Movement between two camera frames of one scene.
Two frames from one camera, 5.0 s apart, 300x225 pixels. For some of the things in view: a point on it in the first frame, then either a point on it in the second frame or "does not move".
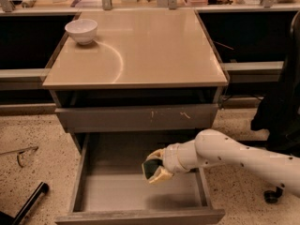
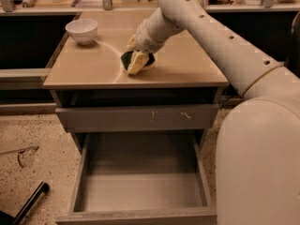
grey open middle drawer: (111, 188) does not move
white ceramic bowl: (82, 30) does not move
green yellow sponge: (151, 166) → (127, 57)
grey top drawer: (139, 119) does not move
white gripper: (171, 158) → (146, 40)
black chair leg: (7, 219) does not move
